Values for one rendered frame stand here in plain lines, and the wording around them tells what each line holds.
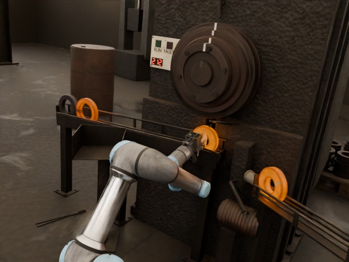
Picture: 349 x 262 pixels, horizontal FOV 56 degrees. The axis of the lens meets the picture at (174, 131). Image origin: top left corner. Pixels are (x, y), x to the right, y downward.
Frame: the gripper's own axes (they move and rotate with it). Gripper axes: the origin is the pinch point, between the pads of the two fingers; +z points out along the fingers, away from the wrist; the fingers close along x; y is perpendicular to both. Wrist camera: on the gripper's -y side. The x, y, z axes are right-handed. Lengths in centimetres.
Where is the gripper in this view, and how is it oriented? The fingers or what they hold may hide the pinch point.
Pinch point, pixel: (204, 136)
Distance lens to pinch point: 179.8
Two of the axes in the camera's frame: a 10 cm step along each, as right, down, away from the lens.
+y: -0.4, -8.5, -5.2
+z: 5.6, -4.5, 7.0
